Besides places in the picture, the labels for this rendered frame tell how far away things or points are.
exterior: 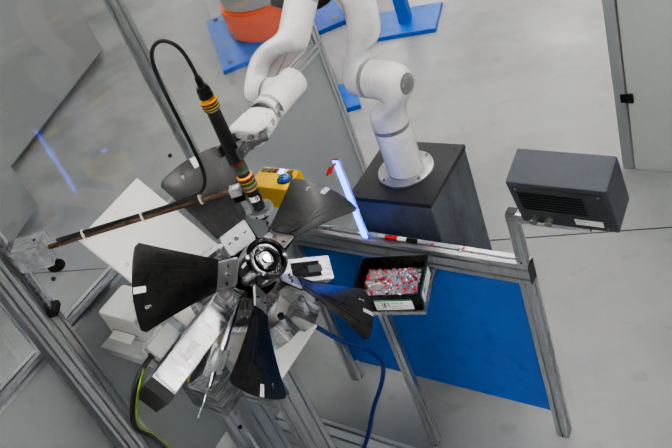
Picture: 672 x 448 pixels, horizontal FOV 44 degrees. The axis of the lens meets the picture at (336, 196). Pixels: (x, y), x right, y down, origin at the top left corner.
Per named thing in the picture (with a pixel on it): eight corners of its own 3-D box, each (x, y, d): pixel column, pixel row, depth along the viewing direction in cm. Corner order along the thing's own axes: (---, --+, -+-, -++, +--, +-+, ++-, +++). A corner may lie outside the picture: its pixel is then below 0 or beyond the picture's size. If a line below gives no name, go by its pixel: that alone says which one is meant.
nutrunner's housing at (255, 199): (258, 224, 223) (188, 82, 196) (257, 215, 226) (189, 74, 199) (271, 219, 223) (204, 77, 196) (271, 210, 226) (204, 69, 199)
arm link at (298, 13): (257, -12, 225) (235, 98, 227) (307, -7, 218) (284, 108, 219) (275, -4, 233) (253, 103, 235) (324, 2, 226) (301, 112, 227)
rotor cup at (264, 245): (257, 308, 225) (275, 294, 215) (215, 275, 224) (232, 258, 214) (284, 270, 234) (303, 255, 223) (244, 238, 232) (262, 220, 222)
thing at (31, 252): (20, 277, 225) (3, 255, 220) (25, 260, 231) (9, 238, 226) (54, 266, 224) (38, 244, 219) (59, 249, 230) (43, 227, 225)
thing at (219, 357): (219, 376, 217) (206, 369, 215) (226, 354, 220) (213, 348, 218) (223, 373, 215) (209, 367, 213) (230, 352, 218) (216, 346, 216)
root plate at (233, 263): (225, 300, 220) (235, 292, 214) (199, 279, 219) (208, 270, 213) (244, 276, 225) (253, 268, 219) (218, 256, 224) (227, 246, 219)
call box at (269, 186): (258, 208, 282) (247, 184, 275) (273, 188, 287) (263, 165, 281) (296, 213, 273) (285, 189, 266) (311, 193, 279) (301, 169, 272)
